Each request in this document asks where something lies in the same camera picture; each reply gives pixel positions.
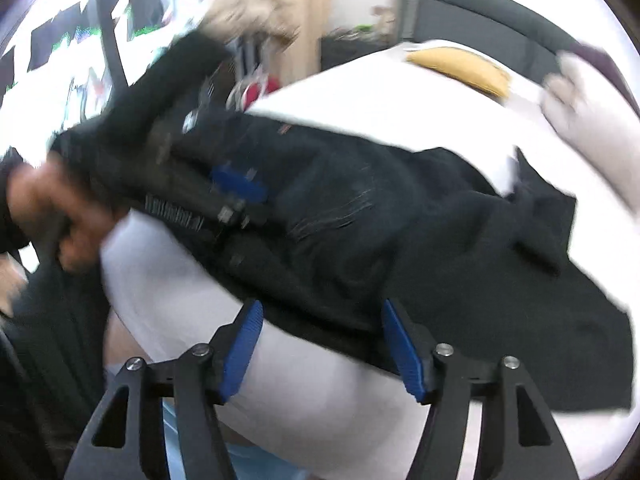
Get black denim pants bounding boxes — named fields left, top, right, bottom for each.
left=175, top=109, right=634, bottom=414

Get bed with white sheet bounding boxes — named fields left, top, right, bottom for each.
left=102, top=40, right=640, bottom=480

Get person's left hand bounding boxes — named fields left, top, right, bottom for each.
left=10, top=159, right=131, bottom=274

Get dark grey nightstand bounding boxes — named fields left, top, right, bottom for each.
left=319, top=29, right=402, bottom=73

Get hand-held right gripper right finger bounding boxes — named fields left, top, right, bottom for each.
left=381, top=298, right=583, bottom=480

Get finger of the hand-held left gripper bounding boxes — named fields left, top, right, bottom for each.
left=209, top=161, right=268, bottom=207
left=215, top=200, right=268, bottom=233

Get person's leg in dark clothing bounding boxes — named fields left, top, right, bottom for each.
left=0, top=255, right=115, bottom=480

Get yellow pillow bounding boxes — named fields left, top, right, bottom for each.
left=406, top=46, right=512, bottom=99

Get red and white chair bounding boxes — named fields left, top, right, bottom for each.
left=227, top=76, right=280, bottom=110

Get dark grey headboard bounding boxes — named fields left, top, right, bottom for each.
left=404, top=0, right=623, bottom=92

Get person's left forearm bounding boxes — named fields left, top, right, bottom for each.
left=0, top=147, right=32, bottom=261

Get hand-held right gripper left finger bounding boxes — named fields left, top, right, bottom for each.
left=64, top=298, right=265, bottom=480

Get folded light grey duvet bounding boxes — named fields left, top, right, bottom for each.
left=541, top=54, right=640, bottom=177

